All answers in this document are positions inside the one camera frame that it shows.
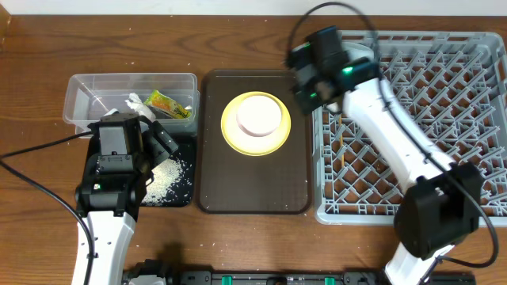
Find white tissue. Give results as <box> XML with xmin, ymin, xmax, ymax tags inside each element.
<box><xmin>125</xmin><ymin>93</ymin><xmax>156</xmax><ymax>121</ymax></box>

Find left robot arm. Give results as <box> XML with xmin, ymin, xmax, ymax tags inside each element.
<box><xmin>72</xmin><ymin>112</ymin><xmax>178</xmax><ymax>284</ymax></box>

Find yellow plate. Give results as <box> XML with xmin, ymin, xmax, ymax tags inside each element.
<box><xmin>220</xmin><ymin>91</ymin><xmax>292</xmax><ymax>156</ymax></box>

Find white rice pile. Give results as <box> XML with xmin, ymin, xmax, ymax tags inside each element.
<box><xmin>141</xmin><ymin>158</ymin><xmax>193</xmax><ymax>207</ymax></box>

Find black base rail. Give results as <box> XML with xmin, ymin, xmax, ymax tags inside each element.
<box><xmin>122</xmin><ymin>259</ymin><xmax>477</xmax><ymax>285</ymax></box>

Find pink bowl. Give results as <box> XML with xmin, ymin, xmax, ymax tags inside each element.
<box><xmin>236</xmin><ymin>95</ymin><xmax>282</xmax><ymax>137</ymax></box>

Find clear plastic waste bin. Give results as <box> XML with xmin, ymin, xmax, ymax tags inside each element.
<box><xmin>63</xmin><ymin>73</ymin><xmax>200</xmax><ymax>136</ymax></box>

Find green orange snack wrapper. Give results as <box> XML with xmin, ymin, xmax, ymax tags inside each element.
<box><xmin>143</xmin><ymin>90</ymin><xmax>192</xmax><ymax>119</ymax></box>

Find dark brown serving tray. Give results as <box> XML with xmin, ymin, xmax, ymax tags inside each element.
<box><xmin>197</xmin><ymin>70</ymin><xmax>311</xmax><ymax>215</ymax></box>

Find black plastic tray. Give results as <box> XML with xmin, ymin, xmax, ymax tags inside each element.
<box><xmin>78</xmin><ymin>133</ymin><xmax>198</xmax><ymax>208</ymax></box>

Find grey dishwasher rack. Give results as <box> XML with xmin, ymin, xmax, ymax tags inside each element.
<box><xmin>312</xmin><ymin>31</ymin><xmax>506</xmax><ymax>227</ymax></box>

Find white paper cup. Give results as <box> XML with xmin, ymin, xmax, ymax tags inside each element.
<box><xmin>325</xmin><ymin>102</ymin><xmax>342</xmax><ymax>115</ymax></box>

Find light blue bowl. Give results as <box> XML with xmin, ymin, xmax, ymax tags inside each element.
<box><xmin>342</xmin><ymin>42</ymin><xmax>375</xmax><ymax>61</ymax></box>

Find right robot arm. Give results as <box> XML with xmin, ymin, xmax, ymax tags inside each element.
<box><xmin>286</xmin><ymin>48</ymin><xmax>485</xmax><ymax>284</ymax></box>

